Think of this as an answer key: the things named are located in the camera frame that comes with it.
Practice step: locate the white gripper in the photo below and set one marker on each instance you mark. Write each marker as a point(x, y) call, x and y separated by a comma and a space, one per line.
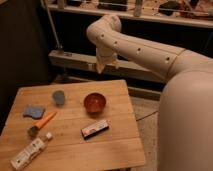
point(105, 56)

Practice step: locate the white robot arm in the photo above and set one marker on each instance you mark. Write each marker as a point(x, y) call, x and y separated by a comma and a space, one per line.
point(185, 117)

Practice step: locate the red-brown bowl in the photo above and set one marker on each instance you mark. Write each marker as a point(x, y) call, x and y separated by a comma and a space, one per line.
point(94, 103)

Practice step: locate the metal lamp pole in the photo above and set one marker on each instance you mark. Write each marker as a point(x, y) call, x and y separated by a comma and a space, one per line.
point(59, 47)

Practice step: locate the blue round cup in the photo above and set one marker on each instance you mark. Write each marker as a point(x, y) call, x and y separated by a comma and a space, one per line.
point(59, 97)

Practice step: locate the wooden table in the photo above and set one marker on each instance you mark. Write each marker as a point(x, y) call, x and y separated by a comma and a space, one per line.
point(119, 146)

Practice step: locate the blue sponge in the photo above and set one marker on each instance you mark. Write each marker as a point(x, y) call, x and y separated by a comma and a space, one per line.
point(35, 112)

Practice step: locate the white shelf with clutter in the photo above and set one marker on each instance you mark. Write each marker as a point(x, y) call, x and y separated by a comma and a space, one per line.
point(195, 13)

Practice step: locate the white labelled bottle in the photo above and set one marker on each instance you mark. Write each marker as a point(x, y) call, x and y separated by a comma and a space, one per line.
point(31, 151)

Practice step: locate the orange handled brush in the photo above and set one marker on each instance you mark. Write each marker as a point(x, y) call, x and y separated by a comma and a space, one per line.
point(33, 131)

